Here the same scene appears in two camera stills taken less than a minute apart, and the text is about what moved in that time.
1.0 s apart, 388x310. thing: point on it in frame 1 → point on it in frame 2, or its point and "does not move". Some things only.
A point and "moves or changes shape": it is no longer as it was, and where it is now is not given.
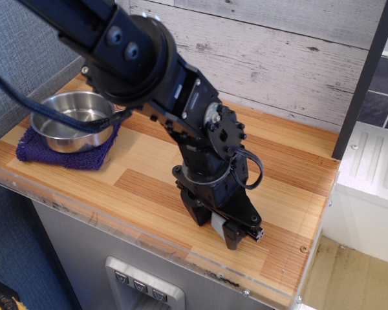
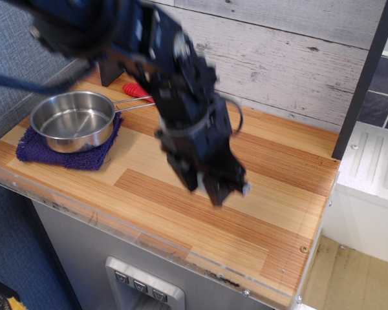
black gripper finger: [202, 214] → [187, 172]
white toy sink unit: [365, 212] does not move
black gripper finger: [233, 234] → [218, 189]
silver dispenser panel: [132, 288] does not move
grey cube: [217, 222] moves or changes shape
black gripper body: [222, 189] → [198, 129]
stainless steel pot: [63, 138] does not move
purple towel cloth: [31, 148] does not move
